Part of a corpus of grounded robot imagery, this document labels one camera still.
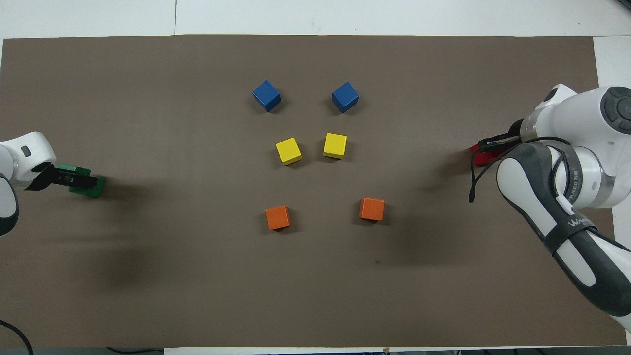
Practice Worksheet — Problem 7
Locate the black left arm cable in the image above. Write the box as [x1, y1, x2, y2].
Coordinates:
[0, 319, 34, 355]

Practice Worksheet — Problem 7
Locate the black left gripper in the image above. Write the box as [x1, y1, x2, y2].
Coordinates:
[25, 163, 99, 192]

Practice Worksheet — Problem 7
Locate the blue wooden cube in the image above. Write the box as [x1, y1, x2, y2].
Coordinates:
[331, 82, 360, 114]
[252, 80, 282, 112]

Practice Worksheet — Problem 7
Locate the green wooden cube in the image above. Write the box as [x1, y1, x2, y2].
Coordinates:
[69, 177, 106, 199]
[56, 163, 92, 192]

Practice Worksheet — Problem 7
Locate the brown table mat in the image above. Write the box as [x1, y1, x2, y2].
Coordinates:
[0, 35, 627, 348]

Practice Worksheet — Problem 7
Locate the black cable at table edge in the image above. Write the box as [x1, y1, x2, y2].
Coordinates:
[106, 347, 164, 355]

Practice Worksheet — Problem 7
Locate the yellow wooden cube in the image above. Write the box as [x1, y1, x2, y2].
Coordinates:
[275, 137, 303, 166]
[323, 133, 348, 159]

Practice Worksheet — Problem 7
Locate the orange wooden cube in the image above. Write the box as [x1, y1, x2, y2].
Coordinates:
[359, 197, 385, 222]
[265, 205, 291, 231]

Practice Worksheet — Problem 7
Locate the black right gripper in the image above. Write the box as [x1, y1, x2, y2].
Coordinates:
[477, 120, 526, 150]

